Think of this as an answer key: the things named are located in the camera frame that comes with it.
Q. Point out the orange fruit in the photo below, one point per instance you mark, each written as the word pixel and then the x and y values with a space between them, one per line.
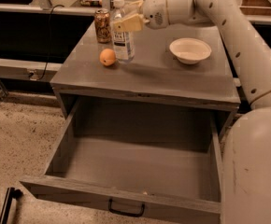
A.
pixel 107 57

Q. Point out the black object at floor left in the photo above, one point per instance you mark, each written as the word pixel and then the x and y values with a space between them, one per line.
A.
pixel 11 194

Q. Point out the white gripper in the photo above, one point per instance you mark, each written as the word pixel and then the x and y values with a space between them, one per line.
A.
pixel 155 10

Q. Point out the white bowl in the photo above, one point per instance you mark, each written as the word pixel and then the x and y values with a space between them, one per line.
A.
pixel 190 50

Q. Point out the open grey top drawer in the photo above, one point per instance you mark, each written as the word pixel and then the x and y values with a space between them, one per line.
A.
pixel 164 156

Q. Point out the grey cabinet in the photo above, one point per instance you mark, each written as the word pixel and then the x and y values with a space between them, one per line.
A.
pixel 154 75

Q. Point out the black drawer handle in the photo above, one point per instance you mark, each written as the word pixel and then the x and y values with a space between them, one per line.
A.
pixel 127 211

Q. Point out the brown patterned soda can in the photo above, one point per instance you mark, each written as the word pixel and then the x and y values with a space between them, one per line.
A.
pixel 102 25

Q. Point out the clear plastic water bottle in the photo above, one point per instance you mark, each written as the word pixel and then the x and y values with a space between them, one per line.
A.
pixel 123 42

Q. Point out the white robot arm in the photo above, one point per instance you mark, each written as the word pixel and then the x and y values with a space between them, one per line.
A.
pixel 246 162

